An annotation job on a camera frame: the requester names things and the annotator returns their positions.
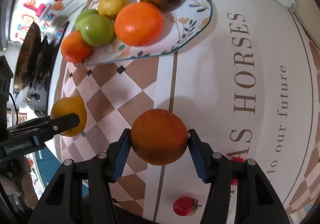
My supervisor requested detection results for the yellow lemon off plate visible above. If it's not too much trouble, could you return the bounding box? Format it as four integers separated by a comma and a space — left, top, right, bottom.
50, 96, 87, 137

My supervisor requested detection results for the dark orange off plate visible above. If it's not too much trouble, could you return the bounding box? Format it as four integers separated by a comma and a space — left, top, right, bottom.
130, 108, 188, 166

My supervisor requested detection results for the red cherry tomato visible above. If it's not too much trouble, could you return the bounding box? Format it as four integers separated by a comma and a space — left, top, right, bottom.
231, 157, 246, 186
173, 197, 202, 216

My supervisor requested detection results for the black frying pan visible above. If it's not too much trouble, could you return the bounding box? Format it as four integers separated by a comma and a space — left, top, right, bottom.
13, 22, 41, 94

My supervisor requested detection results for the left orange on plate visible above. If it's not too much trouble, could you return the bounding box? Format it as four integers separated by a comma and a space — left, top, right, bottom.
61, 31, 93, 63

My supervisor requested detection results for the checkered brown table mat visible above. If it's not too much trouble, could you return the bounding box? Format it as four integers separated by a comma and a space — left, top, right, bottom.
54, 0, 319, 223

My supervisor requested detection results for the front green apple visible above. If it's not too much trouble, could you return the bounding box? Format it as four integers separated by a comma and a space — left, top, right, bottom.
80, 13, 114, 47

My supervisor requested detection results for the green apple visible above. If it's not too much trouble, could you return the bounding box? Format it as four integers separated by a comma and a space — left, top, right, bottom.
74, 9, 98, 31
80, 13, 114, 47

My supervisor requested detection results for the back green apple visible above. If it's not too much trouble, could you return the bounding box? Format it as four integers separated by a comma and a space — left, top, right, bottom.
74, 9, 98, 31

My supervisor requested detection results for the yellow orange on plate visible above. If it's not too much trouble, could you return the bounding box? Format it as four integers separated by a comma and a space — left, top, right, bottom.
98, 0, 129, 20

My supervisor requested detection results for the right orange on plate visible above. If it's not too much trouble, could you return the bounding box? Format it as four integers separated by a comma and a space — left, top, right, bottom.
114, 2, 164, 46

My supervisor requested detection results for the floral oval plate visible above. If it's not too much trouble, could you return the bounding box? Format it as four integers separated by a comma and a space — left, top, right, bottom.
75, 0, 213, 67

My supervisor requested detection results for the colourful wall sticker sheet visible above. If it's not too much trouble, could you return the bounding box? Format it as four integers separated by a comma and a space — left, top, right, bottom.
9, 0, 65, 44

